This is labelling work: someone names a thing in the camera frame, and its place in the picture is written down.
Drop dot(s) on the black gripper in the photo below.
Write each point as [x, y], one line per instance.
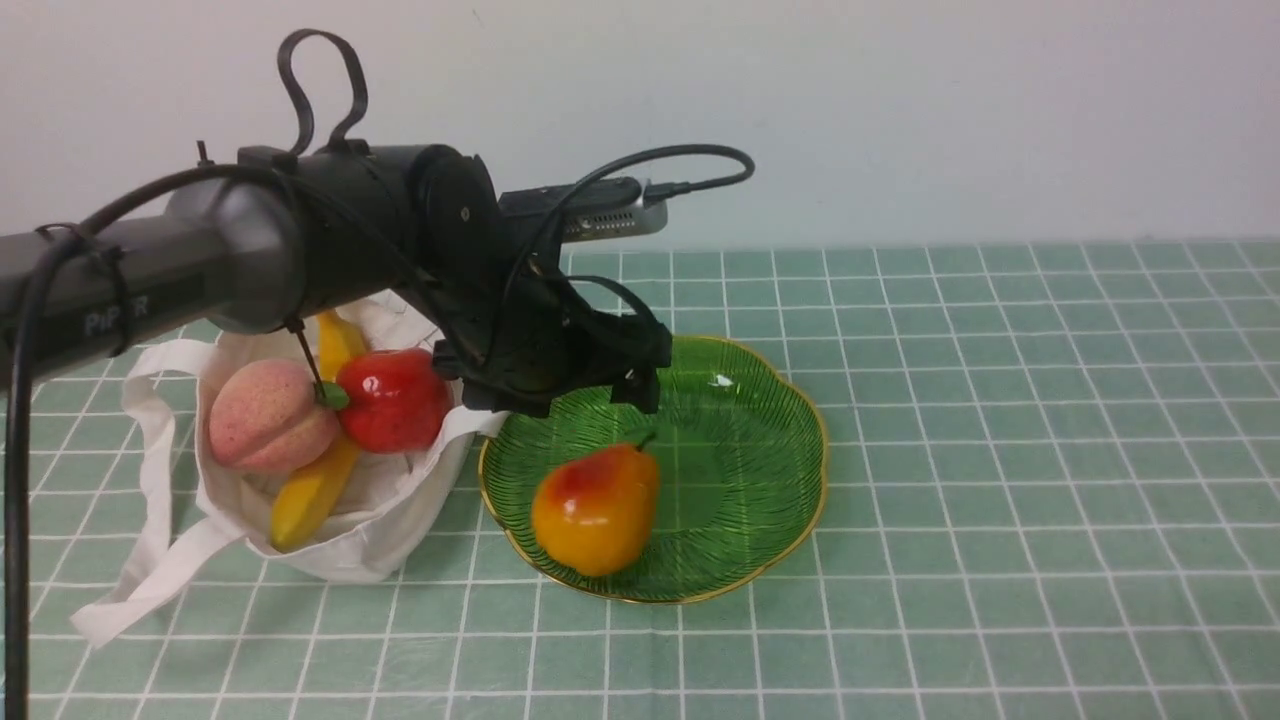
[551, 335]

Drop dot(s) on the orange yellow pear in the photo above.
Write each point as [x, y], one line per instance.
[596, 513]

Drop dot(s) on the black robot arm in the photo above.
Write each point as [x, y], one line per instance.
[258, 246]

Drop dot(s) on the white canvas tote bag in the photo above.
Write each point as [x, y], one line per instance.
[389, 505]

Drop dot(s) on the green glass plate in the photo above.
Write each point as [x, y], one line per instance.
[742, 459]

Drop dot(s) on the red apple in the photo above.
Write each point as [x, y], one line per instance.
[392, 401]

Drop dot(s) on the yellow banana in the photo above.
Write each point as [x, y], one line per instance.
[310, 494]

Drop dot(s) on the pink peach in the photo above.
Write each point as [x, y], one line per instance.
[267, 420]

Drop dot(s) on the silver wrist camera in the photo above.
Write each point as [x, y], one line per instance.
[590, 215]

